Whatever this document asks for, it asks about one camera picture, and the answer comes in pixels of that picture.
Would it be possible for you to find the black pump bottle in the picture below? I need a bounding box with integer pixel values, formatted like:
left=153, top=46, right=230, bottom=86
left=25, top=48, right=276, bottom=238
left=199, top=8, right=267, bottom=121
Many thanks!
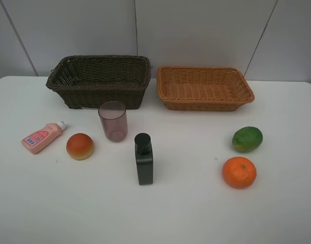
left=134, top=133, right=153, bottom=185

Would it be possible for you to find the translucent purple plastic cup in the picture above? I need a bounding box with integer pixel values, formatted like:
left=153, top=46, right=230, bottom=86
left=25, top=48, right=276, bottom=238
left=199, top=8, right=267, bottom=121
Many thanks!
left=98, top=101, right=128, bottom=142

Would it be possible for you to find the green lime fruit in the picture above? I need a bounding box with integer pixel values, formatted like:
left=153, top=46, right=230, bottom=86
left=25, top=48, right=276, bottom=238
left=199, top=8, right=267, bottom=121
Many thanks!
left=232, top=127, right=263, bottom=153

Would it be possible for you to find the orange tangerine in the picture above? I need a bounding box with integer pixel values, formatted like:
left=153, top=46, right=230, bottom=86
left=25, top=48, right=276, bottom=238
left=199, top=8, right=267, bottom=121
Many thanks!
left=222, top=157, right=257, bottom=189

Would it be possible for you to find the pink lotion bottle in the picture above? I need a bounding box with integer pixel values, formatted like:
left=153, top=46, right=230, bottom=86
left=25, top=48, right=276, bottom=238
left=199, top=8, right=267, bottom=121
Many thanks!
left=21, top=121, right=67, bottom=155

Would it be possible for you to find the light orange wicker basket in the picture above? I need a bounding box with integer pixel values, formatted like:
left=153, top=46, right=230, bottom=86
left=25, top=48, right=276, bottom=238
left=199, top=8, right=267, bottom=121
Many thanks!
left=157, top=66, right=255, bottom=112

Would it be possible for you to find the round bread bun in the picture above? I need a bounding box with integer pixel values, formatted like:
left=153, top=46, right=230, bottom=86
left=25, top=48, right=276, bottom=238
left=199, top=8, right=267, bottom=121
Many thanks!
left=66, top=133, right=95, bottom=161

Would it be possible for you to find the dark brown wicker basket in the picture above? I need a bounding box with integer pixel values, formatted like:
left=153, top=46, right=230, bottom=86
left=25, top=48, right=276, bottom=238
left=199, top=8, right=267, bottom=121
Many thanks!
left=46, top=55, right=151, bottom=109

